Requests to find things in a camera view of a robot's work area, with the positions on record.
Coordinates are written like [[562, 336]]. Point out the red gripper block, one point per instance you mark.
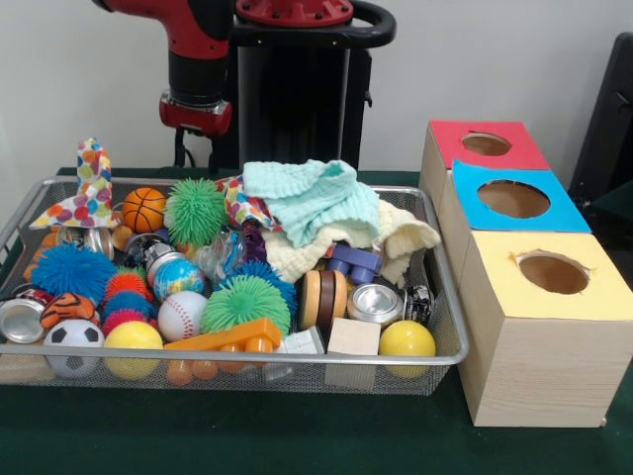
[[196, 117]]

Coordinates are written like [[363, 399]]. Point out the green spiky rubber ball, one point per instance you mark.
[[196, 213], [245, 305]]

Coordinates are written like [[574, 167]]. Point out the crushed clear plastic bottle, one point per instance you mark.
[[223, 255]]

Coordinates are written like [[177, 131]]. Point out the colourful polka-dot cloth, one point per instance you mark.
[[87, 193]]

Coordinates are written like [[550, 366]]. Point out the mint green muslin cloth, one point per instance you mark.
[[316, 198]]

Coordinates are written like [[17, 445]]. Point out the pale yellow muslin cloth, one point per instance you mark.
[[396, 237]]

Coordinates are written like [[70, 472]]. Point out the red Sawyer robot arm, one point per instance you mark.
[[198, 40]]

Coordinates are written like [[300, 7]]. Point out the clear mesh bin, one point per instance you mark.
[[447, 297]]

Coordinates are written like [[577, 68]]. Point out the wooden box with three holes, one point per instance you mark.
[[539, 346]]

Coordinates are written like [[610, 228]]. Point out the orange toy basketball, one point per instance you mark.
[[144, 210]]

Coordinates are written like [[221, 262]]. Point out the white baseball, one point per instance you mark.
[[183, 315]]

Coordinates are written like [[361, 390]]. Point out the blue spiky rubber ball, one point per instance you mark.
[[71, 272]]

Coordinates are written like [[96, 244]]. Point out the black and white soccer ball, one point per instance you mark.
[[74, 346]]

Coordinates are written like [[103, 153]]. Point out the yellow smiley ball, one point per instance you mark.
[[406, 338]]

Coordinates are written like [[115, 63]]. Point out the black chair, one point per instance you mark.
[[608, 119]]

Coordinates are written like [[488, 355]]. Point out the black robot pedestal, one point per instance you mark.
[[297, 99]]

